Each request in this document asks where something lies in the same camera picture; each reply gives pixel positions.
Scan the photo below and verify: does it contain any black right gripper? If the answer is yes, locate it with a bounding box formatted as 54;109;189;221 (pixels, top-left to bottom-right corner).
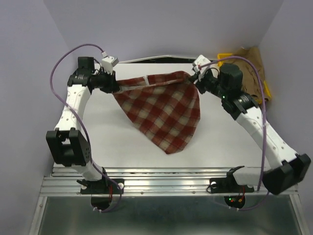
191;69;229;98

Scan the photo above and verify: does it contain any red plaid skirt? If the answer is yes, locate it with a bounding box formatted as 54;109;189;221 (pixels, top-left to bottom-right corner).
113;71;201;154

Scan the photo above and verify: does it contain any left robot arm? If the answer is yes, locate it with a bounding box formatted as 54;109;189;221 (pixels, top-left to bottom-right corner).
46;56;119;193

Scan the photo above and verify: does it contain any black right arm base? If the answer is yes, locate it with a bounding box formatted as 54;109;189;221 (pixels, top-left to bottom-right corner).
206;178;254;194

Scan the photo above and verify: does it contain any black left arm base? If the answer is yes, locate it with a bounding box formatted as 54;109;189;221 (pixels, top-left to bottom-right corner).
76;178;125;194

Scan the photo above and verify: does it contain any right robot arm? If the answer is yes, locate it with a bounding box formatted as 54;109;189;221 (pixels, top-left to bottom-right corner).
191;63;311;195

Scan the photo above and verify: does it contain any tan skirt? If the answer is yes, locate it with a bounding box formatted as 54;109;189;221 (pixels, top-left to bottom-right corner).
229;46;272;103

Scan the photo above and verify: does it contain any yellow plastic bin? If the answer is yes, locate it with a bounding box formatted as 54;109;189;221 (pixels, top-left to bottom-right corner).
217;52;272;98

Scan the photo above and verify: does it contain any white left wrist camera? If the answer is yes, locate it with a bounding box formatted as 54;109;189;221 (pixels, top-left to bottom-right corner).
101;56;119;74

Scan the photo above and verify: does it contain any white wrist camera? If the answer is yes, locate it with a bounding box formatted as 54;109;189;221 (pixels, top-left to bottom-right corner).
101;56;119;74
192;55;211;80

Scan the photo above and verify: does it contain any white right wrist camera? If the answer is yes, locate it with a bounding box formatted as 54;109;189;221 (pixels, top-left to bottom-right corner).
192;55;211;80

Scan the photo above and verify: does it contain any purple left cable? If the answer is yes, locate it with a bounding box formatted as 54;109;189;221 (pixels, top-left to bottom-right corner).
49;43;123;213

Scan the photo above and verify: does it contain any aluminium rail frame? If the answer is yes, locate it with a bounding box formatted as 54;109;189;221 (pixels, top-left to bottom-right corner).
29;165;310;235

